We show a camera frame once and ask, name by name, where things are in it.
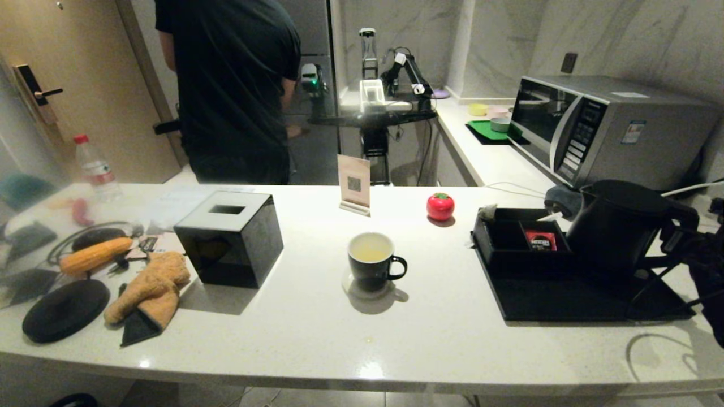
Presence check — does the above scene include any black electric kettle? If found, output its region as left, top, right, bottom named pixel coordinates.
left=566, top=180, right=702, bottom=283

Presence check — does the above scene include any silver microwave oven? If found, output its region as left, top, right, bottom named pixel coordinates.
left=508, top=75, right=720, bottom=192

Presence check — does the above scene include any grey cloth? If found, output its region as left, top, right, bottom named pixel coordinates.
left=544, top=185, right=583, bottom=215

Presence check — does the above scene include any black rectangular serving tray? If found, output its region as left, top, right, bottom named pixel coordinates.
left=472, top=232, right=696, bottom=323

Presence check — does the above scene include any red coffee sachet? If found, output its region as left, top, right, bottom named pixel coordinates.
left=525, top=229, right=559, bottom=252

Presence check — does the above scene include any black sachet holder box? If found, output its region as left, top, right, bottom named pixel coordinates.
left=473, top=207, right=575, bottom=271

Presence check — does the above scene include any green cutting board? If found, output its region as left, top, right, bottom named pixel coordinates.
left=468, top=120, right=522, bottom=141

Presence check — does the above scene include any green cutting mat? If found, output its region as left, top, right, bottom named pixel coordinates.
left=465, top=123, right=529, bottom=146

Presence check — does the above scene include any red toy tomato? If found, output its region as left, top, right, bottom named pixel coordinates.
left=426, top=193, right=455, bottom=222

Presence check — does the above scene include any black mug white inside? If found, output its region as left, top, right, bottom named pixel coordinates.
left=347, top=232, right=408, bottom=293

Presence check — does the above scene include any black table column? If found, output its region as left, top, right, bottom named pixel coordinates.
left=361, top=127, right=392, bottom=186

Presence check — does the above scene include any black background table top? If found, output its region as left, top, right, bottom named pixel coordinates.
left=308, top=110, right=439, bottom=128

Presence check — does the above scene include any beige QR sign card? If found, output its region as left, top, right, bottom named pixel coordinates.
left=337, top=154, right=372, bottom=218

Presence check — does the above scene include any white round coaster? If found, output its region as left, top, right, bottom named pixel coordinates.
left=342, top=267, right=397, bottom=300

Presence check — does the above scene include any white plastic container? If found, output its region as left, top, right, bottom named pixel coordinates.
left=360, top=79, right=386, bottom=114

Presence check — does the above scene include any grey device green light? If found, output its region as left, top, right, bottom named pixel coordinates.
left=300, top=63, right=327, bottom=98

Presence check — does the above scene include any black cube tissue box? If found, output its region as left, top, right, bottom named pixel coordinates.
left=174, top=191, right=285, bottom=289

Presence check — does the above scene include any person in black shirt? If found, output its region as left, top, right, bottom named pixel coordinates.
left=154, top=0, right=303, bottom=186

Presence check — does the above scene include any paper card black label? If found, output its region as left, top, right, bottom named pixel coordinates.
left=127, top=233, right=187, bottom=262

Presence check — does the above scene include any black oval object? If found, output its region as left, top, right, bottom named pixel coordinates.
left=72, top=228, right=128, bottom=252

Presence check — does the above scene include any yellow toy corn cob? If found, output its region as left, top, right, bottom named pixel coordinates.
left=60, top=237, right=135, bottom=276

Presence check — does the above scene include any clear water bottle red cap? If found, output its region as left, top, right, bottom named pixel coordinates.
left=74, top=135, right=124, bottom=203

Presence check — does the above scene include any black round kettle base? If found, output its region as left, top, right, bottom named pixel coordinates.
left=23, top=279, right=111, bottom=344

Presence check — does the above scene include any beige wooden door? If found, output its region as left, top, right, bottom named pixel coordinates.
left=0, top=0, right=190, bottom=184

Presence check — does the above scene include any black rounded plastic object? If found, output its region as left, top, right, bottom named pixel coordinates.
left=48, top=393, right=100, bottom=407

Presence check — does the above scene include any dark flat packet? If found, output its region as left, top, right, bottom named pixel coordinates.
left=5, top=222, right=57, bottom=262

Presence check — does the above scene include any teal rounded object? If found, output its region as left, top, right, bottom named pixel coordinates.
left=0, top=172, right=55, bottom=213

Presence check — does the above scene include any black door lock with lever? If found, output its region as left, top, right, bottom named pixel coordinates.
left=14, top=65, right=64, bottom=126

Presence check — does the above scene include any white power cable with plug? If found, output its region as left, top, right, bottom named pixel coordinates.
left=659, top=180, right=724, bottom=198

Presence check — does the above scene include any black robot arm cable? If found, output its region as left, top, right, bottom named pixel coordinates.
left=624, top=265, right=709, bottom=324

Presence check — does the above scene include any thin white cable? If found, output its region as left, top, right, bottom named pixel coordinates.
left=484, top=182, right=558, bottom=198

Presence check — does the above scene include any background robot arm with cables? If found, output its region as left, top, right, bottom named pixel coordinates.
left=382, top=50, right=435, bottom=103

